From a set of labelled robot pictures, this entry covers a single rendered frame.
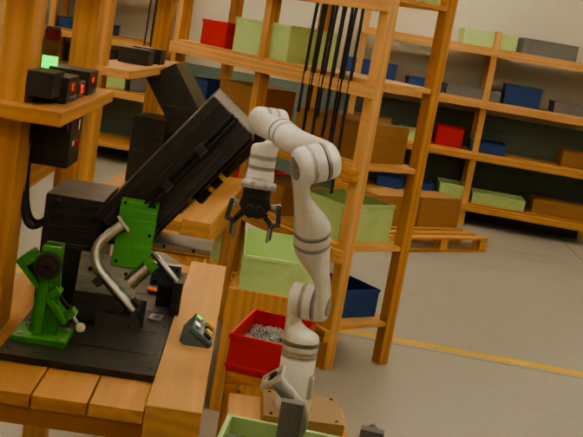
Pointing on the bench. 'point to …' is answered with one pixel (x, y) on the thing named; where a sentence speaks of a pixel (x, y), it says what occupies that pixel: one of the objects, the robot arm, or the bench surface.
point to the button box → (192, 335)
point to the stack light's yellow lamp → (51, 48)
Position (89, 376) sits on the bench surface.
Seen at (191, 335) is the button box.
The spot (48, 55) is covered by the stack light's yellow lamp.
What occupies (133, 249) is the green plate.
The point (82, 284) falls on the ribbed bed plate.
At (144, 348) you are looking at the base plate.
